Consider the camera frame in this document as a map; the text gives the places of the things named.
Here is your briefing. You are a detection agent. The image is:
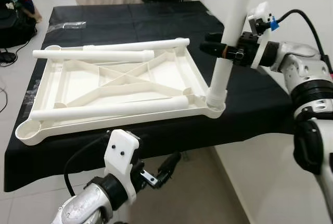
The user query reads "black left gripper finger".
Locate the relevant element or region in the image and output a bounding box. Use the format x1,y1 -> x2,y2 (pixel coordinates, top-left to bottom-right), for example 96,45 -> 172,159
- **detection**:
156,152 -> 183,183

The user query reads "white plastic children table top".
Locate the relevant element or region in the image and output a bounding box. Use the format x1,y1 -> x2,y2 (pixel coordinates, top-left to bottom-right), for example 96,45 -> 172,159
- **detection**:
15,39 -> 227,147

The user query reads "black tablecloth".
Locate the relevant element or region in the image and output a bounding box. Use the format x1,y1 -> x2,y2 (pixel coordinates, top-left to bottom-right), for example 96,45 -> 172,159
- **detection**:
4,1 -> 295,193

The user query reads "clear plastic bag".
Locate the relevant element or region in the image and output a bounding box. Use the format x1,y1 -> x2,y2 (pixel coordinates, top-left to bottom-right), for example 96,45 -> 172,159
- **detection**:
47,20 -> 87,30

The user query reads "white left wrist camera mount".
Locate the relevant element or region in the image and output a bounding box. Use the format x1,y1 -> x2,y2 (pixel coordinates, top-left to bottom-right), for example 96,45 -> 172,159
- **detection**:
104,129 -> 142,204

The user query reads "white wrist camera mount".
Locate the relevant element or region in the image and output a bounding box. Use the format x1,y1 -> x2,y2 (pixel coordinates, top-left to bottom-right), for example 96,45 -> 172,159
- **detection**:
247,1 -> 274,53
104,129 -> 142,204

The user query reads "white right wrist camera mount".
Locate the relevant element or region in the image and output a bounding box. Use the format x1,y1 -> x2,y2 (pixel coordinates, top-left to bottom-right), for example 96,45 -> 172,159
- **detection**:
247,1 -> 274,53

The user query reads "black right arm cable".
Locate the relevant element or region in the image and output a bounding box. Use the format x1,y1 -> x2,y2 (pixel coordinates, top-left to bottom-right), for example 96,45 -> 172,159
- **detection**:
270,8 -> 333,77

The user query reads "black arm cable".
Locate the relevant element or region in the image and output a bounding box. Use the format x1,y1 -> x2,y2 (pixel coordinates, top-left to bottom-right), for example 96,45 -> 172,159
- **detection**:
270,8 -> 333,77
63,132 -> 113,198

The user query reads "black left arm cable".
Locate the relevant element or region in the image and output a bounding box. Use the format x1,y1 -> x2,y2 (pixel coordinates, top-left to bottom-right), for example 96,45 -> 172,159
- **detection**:
63,132 -> 113,198

